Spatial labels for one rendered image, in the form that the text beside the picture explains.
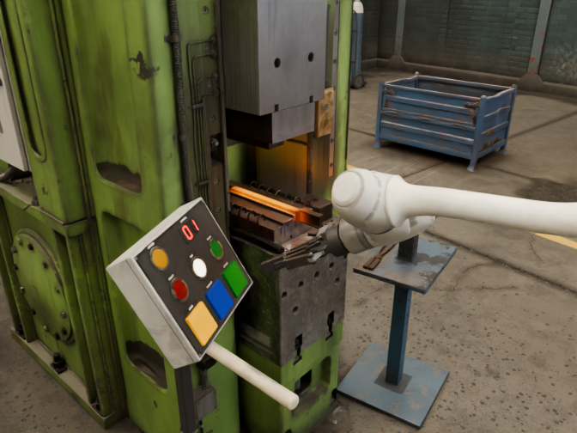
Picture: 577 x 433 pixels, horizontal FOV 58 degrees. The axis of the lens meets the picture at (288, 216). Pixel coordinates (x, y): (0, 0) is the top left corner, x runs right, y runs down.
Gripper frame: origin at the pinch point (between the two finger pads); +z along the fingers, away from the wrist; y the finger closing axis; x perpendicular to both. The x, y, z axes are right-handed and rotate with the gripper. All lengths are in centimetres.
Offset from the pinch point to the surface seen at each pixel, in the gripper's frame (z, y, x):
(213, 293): 12.5, -11.4, 2.7
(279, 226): 14.5, 38.8, -2.2
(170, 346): 18.1, -26.9, 0.3
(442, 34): 3, 921, -35
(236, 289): 12.5, -2.4, -1.8
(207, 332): 12.5, -20.6, -2.1
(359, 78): 137, 766, -24
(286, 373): 39, 33, -53
